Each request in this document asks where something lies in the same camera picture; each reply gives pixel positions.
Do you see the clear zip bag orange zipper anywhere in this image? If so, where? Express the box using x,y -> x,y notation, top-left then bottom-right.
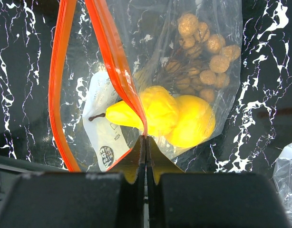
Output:
49,0 -> 243,172

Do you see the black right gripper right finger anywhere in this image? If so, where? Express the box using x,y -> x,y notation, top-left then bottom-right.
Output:
146,137 -> 290,228

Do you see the yellow star fruit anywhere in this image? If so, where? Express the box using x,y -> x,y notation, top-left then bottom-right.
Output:
88,85 -> 179,137

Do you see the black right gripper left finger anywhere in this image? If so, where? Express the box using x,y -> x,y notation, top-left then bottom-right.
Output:
0,136 -> 146,228

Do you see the crumpled clear plastic bag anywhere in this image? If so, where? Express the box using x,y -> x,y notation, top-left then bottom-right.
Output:
273,143 -> 292,226

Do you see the yellow lemon large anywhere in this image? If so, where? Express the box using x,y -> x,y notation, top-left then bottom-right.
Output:
165,95 -> 215,148

